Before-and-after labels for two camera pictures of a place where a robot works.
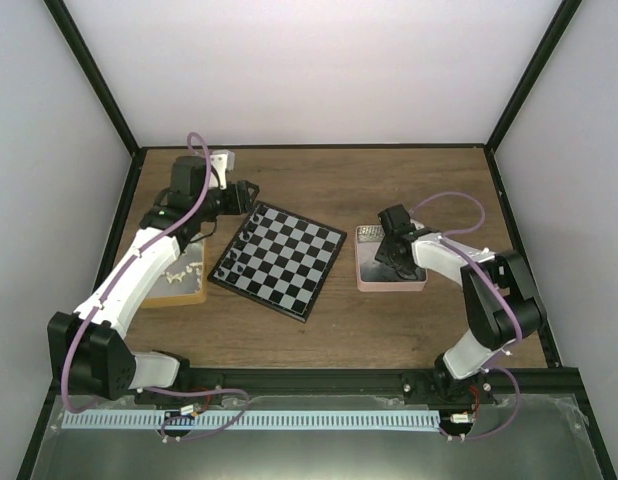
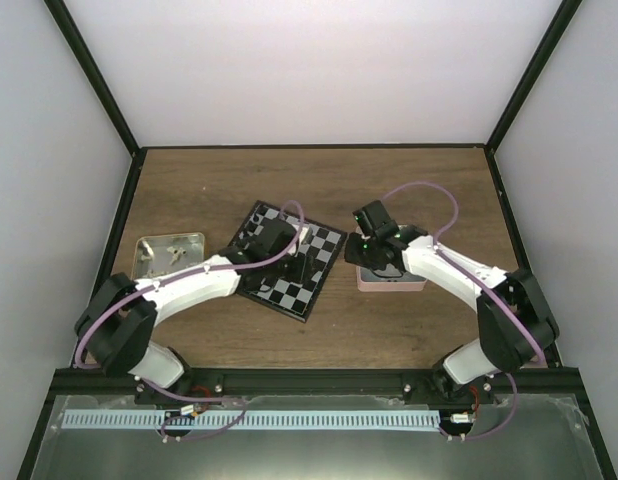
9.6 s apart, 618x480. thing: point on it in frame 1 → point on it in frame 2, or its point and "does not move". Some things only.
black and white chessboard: (279, 259) does not move
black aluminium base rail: (196, 382) does not move
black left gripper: (240, 199) → (297, 275)
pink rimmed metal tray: (377, 276) does not move
